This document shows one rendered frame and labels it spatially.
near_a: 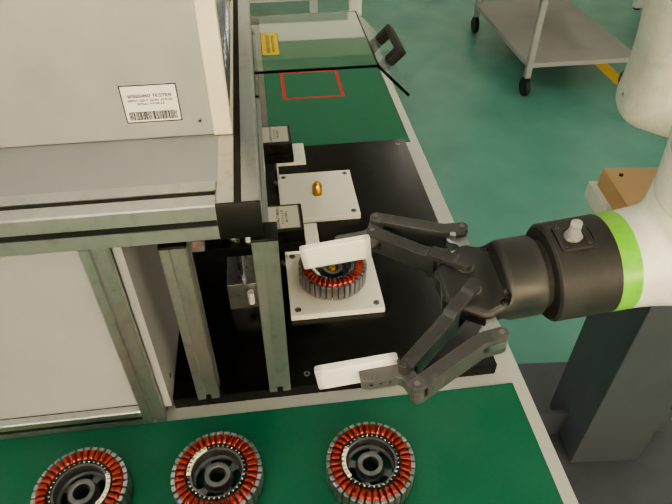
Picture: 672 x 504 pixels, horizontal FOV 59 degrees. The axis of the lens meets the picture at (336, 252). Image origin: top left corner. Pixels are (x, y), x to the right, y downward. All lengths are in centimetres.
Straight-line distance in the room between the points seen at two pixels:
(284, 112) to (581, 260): 109
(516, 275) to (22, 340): 57
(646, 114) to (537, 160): 169
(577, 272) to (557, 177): 223
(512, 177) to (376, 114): 129
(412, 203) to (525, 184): 153
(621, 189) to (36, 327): 105
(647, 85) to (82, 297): 92
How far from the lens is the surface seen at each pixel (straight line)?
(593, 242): 55
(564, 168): 284
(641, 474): 183
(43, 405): 90
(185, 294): 72
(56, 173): 71
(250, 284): 93
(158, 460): 86
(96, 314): 75
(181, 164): 68
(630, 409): 161
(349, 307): 94
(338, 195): 117
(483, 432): 87
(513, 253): 54
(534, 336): 203
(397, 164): 129
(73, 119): 74
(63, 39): 69
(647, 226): 57
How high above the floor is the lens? 148
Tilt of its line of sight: 42 degrees down
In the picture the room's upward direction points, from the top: straight up
